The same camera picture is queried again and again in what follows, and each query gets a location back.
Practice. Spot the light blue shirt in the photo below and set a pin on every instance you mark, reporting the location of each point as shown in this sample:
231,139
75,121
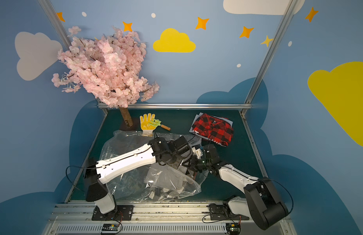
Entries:
211,138

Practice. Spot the clear plastic vacuum bag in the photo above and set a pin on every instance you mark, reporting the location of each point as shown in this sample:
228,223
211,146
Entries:
130,186

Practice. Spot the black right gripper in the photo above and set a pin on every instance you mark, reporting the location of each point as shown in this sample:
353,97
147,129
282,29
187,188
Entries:
196,164

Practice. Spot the yellow hand-shaped clapper toy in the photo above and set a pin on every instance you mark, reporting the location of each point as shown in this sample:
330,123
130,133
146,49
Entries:
149,123

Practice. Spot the left green circuit board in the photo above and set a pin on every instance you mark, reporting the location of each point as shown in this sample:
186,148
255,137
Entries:
110,229

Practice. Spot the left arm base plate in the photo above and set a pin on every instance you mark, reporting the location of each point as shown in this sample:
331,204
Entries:
120,213

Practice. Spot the aluminium table frame rail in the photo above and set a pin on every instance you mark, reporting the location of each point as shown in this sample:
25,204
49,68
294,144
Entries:
187,106

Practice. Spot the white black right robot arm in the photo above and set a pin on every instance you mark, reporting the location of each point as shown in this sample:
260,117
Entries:
262,202

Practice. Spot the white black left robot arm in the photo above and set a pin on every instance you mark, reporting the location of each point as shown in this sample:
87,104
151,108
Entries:
99,174

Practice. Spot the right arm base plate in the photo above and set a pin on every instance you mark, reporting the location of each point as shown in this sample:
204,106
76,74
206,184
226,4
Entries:
223,212

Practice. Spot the pink blossom artificial tree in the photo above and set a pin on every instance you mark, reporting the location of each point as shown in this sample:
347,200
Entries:
108,68

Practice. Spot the right green circuit board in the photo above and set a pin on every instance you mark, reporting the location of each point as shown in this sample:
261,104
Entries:
232,229

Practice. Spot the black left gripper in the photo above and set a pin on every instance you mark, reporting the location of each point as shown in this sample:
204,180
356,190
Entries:
187,160

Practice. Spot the grey white plaid shirt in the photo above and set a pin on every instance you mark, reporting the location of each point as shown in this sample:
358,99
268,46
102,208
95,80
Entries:
166,183

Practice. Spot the green circuit board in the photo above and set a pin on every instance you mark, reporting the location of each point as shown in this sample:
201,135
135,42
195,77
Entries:
110,229
232,229

